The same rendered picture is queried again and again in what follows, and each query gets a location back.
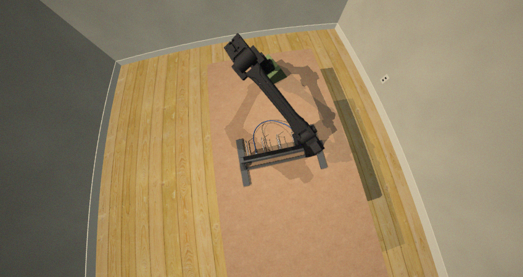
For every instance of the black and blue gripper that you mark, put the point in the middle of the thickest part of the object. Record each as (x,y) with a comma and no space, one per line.
(295,140)

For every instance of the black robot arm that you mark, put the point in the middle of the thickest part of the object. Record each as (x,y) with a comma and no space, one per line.
(244,58)

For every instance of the grey patch panel rack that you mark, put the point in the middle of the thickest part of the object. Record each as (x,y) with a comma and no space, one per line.
(269,155)

